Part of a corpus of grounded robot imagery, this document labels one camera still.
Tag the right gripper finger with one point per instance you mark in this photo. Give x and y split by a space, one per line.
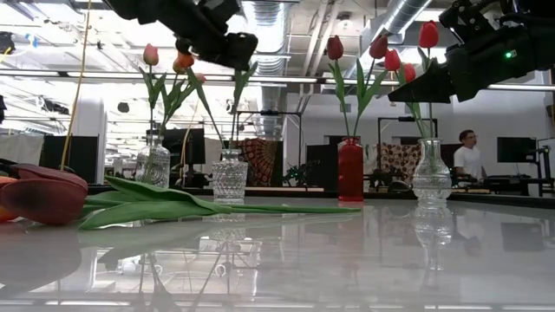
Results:
429 86

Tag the large black monitor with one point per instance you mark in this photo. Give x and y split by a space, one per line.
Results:
197 147

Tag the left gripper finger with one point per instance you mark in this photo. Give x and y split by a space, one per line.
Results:
234 50

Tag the black partition panel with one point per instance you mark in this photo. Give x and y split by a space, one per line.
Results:
82 154

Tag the black station frame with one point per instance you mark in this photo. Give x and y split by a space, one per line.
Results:
407 118
269 113

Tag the black ceiling box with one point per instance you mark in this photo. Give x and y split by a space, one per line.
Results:
5 42

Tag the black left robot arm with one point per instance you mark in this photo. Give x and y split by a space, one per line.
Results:
143 8

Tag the person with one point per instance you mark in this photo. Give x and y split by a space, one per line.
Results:
467 158

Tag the clear swirl-pattern glass vase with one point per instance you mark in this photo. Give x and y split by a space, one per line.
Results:
152 164

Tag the red patterned tapestry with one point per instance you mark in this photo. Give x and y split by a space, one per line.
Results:
260 160

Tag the clear diamond-cut glass vase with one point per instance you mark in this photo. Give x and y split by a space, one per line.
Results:
230 177

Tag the orange artificial tulip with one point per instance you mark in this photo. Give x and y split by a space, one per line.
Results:
240 86
5 214
185 60

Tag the clear narrow-neck glass vase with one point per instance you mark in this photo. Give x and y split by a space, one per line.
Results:
432 182

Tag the long LED light bar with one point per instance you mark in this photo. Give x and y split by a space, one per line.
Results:
86 74

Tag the silver ventilation duct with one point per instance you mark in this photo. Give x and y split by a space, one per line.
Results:
403 15

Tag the background black robot arm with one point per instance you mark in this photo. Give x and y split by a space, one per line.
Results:
299 173

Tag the black work table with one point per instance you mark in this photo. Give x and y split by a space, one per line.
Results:
507 180

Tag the black equipment stand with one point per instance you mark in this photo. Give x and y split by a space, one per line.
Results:
547 164

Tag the white curtain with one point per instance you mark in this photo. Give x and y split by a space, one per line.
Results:
21 147

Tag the small black round fixture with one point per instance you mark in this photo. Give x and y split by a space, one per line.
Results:
123 107

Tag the silver flexible duct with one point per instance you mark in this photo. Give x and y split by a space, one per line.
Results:
269 99

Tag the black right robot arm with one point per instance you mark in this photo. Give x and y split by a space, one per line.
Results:
546 34

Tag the red glass vase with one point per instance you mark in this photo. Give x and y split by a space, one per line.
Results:
350 173

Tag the brown dotted cloth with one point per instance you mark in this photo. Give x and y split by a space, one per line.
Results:
401 158

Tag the round ceiling lamp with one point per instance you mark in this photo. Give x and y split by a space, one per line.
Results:
344 21

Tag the small black monitor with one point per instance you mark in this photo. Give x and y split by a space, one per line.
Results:
516 149

